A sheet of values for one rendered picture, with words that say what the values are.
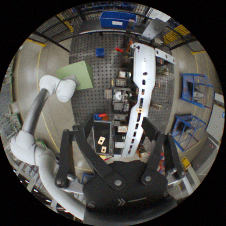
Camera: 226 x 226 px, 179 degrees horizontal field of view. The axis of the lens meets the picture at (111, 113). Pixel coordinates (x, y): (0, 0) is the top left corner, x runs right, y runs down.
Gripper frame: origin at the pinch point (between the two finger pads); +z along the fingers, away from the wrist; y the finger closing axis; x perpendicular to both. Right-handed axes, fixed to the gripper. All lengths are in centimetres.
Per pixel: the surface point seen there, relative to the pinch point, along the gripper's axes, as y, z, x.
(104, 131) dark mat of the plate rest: -6.0, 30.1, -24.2
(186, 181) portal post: 341, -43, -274
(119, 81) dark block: 2.0, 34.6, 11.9
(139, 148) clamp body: 41, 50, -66
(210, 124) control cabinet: 816, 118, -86
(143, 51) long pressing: 23, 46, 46
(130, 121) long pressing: 18, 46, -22
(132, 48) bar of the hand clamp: 8.4, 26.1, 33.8
